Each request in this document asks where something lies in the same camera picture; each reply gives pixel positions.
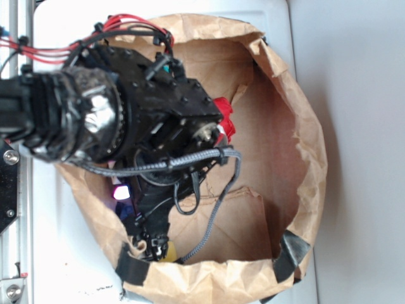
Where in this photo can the yellow and green sponge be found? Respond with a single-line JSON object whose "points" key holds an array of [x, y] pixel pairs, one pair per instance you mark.
{"points": [[171, 253]]}

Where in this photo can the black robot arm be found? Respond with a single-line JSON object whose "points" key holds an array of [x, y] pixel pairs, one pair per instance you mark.
{"points": [[115, 105]]}

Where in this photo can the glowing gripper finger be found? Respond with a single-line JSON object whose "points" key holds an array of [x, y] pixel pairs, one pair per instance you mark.
{"points": [[121, 189]]}

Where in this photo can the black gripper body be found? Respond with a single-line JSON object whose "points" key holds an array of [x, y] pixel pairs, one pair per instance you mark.
{"points": [[158, 183]]}

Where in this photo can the brown paper bag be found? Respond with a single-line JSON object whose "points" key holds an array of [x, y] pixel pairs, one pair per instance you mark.
{"points": [[267, 225]]}

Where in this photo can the black mounting bracket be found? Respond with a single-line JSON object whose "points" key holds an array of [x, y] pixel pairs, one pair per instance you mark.
{"points": [[10, 172]]}

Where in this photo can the aluminium frame rail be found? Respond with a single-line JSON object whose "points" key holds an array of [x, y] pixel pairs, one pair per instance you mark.
{"points": [[16, 242]]}

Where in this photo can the crumpled red paper ball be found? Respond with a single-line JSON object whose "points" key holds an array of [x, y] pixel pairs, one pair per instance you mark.
{"points": [[226, 126]]}

